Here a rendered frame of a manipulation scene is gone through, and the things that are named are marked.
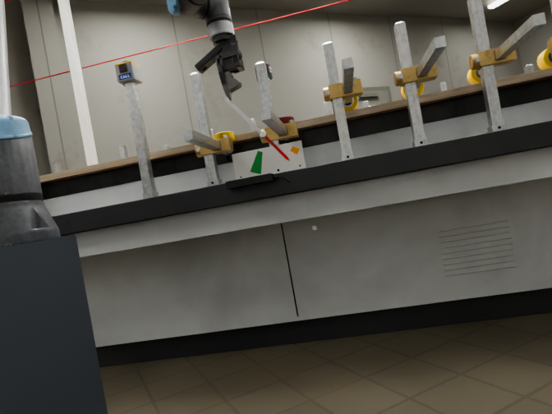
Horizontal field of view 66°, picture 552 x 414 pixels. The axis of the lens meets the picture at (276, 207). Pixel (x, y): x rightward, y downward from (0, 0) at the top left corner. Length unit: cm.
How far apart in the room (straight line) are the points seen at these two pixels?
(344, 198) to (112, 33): 465
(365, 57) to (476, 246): 567
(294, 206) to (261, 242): 30
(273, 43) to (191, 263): 491
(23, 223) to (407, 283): 135
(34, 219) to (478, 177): 131
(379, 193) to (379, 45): 606
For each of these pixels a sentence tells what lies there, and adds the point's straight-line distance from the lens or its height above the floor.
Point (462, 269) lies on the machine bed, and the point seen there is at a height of 22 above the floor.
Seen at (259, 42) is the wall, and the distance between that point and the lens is 632.
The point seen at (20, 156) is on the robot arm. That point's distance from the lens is 100.
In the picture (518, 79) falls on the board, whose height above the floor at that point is 88.
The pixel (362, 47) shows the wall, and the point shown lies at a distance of 726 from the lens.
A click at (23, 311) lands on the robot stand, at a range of 92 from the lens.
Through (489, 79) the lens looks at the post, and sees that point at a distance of 162.
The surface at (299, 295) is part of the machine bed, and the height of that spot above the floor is 21.
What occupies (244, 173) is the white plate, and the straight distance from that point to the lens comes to 154.
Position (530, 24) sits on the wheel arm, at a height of 94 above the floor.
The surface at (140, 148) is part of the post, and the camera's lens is 170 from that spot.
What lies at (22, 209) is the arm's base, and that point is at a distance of 97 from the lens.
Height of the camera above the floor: 59
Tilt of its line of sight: level
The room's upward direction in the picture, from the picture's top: 10 degrees counter-clockwise
